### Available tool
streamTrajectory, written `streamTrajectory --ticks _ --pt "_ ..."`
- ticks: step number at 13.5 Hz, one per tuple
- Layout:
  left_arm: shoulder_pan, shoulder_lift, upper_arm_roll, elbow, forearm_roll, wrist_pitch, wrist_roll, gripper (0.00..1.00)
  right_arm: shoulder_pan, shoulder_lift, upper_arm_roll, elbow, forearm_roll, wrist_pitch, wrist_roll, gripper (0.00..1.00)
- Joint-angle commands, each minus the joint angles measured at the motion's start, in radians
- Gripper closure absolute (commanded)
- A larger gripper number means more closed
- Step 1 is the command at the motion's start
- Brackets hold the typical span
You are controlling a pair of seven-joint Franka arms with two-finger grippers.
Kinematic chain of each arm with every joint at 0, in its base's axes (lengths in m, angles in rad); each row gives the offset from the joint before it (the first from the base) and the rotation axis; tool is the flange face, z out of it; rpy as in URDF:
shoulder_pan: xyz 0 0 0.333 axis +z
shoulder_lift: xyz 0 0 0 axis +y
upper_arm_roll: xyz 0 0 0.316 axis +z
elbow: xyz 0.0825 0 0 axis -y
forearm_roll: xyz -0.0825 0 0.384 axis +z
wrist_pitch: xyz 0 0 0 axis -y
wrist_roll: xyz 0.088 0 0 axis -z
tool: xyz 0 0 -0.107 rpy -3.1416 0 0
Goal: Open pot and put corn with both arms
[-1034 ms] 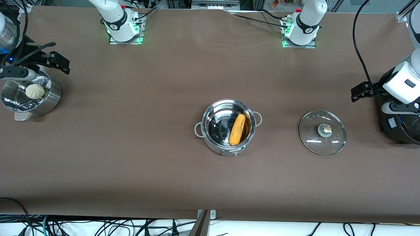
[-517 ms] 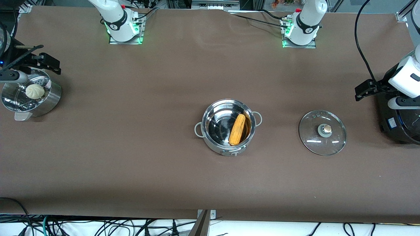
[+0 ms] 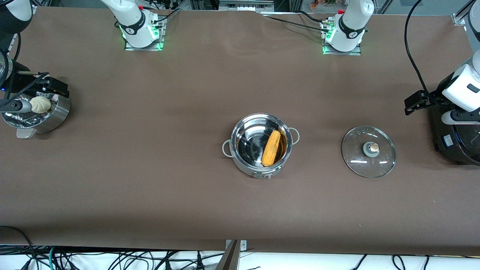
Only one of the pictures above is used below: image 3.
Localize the glass pot lid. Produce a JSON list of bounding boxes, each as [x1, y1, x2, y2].
[[341, 126, 397, 179]]

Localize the black rice cooker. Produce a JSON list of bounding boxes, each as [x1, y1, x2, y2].
[[430, 73, 480, 166]]

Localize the steel steamer pot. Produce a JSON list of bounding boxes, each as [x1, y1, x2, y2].
[[1, 73, 71, 139]]

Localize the long black base cable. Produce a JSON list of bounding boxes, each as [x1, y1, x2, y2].
[[262, 15, 327, 33]]

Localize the short black base cable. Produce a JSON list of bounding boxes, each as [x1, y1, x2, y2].
[[151, 9, 182, 25]]

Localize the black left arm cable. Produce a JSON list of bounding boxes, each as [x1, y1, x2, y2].
[[404, 0, 428, 92]]

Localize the brown table cover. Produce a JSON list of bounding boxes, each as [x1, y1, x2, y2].
[[0, 6, 480, 256]]

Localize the yellow corn cob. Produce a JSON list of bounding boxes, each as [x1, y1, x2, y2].
[[261, 130, 282, 168]]

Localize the small metal table bracket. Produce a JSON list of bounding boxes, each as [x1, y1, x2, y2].
[[225, 240, 248, 252]]

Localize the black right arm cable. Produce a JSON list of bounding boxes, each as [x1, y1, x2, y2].
[[11, 33, 51, 98]]

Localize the dark camera pole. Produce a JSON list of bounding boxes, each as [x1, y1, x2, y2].
[[215, 240, 241, 270]]

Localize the grey device panel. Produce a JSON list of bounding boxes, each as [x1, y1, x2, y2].
[[218, 0, 275, 12]]

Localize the steel pot with handles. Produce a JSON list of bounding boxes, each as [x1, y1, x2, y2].
[[222, 113, 300, 180]]

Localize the white steamed bun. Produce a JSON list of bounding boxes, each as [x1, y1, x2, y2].
[[30, 96, 52, 114]]

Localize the black looped floor cable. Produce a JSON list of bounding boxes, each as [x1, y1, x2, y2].
[[0, 225, 37, 270]]

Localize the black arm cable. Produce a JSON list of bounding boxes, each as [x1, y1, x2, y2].
[[11, 33, 51, 98], [404, 0, 428, 92]]

